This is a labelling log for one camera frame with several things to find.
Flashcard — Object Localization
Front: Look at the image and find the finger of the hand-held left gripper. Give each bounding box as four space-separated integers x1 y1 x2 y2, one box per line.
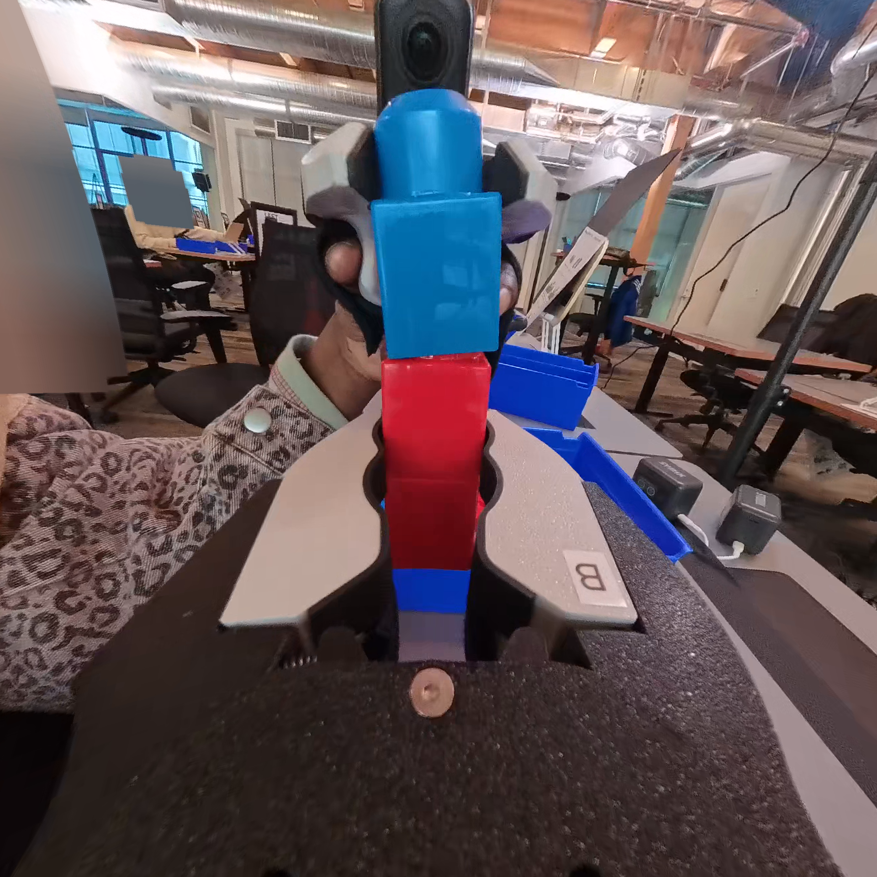
300 122 377 204
482 139 559 205

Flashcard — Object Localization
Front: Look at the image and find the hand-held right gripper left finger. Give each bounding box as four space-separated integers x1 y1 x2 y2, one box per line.
218 412 395 633

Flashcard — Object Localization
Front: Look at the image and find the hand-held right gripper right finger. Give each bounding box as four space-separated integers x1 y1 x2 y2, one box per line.
473 408 643 630

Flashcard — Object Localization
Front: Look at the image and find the blue plastic bin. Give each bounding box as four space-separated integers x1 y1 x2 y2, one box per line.
379 425 693 614
488 344 602 434

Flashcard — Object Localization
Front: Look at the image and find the red mega block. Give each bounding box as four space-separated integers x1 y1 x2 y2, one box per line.
379 351 494 482
384 474 486 574

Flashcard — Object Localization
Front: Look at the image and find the blue mega block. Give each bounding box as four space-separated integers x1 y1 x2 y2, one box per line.
370 93 504 362

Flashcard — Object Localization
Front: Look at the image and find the person's left forearm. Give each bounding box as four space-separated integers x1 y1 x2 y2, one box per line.
0 343 385 717

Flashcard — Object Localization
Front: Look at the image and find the person's left hand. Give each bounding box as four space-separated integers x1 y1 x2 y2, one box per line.
321 238 523 359

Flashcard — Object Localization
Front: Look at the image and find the printed instruction sheet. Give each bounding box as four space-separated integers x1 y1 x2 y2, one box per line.
528 147 684 323

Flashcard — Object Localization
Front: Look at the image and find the black power bank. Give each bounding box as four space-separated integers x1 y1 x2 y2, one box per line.
714 484 784 556
632 456 705 533

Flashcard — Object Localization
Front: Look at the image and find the black office chair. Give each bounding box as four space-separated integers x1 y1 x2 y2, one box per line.
91 207 230 426
154 201 333 431
654 366 792 453
757 293 877 375

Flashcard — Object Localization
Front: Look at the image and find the white sheet stand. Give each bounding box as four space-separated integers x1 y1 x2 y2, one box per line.
531 312 571 354

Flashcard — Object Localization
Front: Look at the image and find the blue jacket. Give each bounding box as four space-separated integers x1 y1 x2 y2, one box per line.
603 270 645 354

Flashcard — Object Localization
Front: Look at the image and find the wooden office desk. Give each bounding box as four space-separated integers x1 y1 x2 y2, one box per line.
734 366 877 481
622 314 874 415

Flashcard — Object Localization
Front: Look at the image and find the silver ventilation duct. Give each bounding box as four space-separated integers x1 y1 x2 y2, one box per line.
685 116 877 169
113 51 559 93

